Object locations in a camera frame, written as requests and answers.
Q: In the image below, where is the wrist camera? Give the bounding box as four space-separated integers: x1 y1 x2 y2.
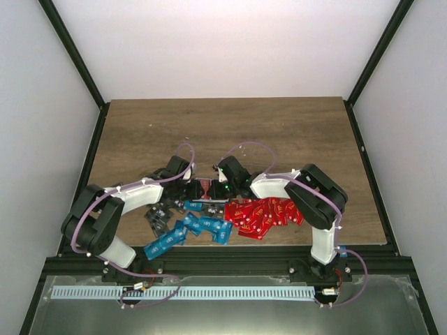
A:
212 165 228 183
182 163 196 181

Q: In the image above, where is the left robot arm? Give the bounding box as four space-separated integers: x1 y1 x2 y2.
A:
61 156 203 282

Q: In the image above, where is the black VIP card pile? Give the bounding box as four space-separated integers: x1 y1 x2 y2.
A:
145 199 186 238

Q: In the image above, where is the red VIP card 840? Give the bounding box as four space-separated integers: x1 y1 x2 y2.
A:
197 178 212 201

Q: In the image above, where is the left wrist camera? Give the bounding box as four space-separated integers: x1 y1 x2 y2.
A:
182 163 196 181

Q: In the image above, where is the red VIP card pile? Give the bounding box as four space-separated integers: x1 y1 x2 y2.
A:
224 198 304 240

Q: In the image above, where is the blue VIP card pile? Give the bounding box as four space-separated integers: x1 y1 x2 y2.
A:
144 212 233 260

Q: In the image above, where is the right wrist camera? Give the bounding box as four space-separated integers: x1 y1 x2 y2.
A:
212 165 228 183

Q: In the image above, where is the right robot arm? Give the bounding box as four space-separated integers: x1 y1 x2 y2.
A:
206 156 348 281

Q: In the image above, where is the black aluminium frame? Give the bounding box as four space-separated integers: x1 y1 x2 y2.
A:
20 1 438 334

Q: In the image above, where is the white slotted cable duct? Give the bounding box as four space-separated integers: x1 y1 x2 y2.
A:
51 285 315 302

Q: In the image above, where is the black card holder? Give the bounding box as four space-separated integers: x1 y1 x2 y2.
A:
189 178 231 203

